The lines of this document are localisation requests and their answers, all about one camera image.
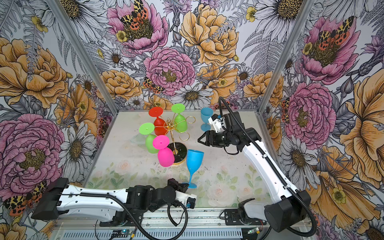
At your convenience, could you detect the blue wine glass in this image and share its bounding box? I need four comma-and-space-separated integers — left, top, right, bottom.
201, 108, 214, 132
186, 150, 204, 189

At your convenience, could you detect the blue wine glass front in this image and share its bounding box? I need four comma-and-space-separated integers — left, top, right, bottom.
201, 108, 214, 132

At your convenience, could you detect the pink wine glass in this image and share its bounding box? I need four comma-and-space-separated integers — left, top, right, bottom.
153, 135, 175, 168

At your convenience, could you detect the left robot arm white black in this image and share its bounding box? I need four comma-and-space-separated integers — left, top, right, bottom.
32, 178, 198, 226

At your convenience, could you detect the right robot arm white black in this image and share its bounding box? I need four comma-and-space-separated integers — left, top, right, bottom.
198, 112, 316, 237

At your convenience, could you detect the green wine glass rear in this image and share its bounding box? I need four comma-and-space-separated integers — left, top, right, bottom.
171, 104, 188, 133

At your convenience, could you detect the green wine glass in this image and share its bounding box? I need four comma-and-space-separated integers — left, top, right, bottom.
139, 123, 159, 154
171, 104, 188, 133

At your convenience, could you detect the red wine glass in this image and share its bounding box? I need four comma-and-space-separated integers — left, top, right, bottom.
149, 107, 168, 136

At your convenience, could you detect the green wine glass front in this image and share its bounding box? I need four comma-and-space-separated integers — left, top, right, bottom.
139, 123, 159, 154

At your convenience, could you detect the small green circuit board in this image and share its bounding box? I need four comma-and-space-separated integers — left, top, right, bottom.
111, 230, 132, 239

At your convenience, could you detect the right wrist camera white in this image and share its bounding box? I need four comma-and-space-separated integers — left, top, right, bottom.
209, 114, 225, 133

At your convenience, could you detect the gold wire glass rack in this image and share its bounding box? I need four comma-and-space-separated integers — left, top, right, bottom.
164, 116, 196, 166

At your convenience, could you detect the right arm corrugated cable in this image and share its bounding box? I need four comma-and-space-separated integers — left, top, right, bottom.
218, 96, 318, 238

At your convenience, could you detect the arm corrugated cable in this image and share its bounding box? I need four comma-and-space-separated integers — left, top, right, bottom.
79, 191, 189, 240
218, 96, 318, 238

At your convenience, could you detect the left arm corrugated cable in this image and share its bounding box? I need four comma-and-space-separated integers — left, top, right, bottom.
79, 191, 189, 240

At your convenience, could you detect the aluminium front rail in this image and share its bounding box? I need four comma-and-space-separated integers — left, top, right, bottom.
50, 207, 300, 240

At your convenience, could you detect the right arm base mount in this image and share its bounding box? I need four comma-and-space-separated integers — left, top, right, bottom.
220, 209, 267, 226

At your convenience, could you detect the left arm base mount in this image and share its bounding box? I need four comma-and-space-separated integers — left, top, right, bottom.
99, 210, 144, 227

